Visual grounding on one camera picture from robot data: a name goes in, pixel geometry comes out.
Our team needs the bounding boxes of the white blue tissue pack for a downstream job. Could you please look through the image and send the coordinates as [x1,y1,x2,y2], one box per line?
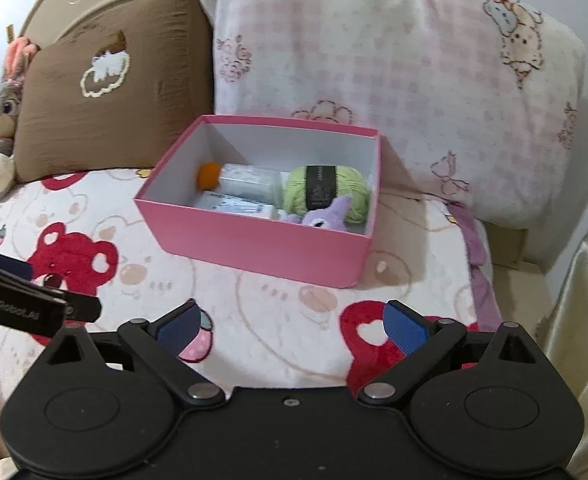
[193,191,279,220]

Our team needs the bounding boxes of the purple plush toy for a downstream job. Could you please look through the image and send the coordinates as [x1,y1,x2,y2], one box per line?
[282,195,352,232]

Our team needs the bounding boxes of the orange makeup sponge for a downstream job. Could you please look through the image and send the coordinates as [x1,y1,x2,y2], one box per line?
[196,162,222,191]

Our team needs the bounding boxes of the orange white floss box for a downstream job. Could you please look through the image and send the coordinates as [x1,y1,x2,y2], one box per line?
[218,164,283,206]

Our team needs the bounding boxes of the green yarn ball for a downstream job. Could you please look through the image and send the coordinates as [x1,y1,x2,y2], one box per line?
[283,166,371,224]

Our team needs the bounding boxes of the bear pattern bed blanket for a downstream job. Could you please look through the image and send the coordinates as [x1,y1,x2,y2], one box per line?
[0,168,505,466]

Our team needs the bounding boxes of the grey bunny plush toy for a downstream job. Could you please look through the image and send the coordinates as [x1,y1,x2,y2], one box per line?
[0,37,39,200]

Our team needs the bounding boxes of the pink cardboard box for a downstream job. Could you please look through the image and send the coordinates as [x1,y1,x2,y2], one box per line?
[134,115,381,288]

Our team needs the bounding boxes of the brown pillow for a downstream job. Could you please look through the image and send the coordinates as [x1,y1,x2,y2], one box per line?
[14,0,213,182]

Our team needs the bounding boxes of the pink checkered pillow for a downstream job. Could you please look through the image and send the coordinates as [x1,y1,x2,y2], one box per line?
[199,0,586,229]

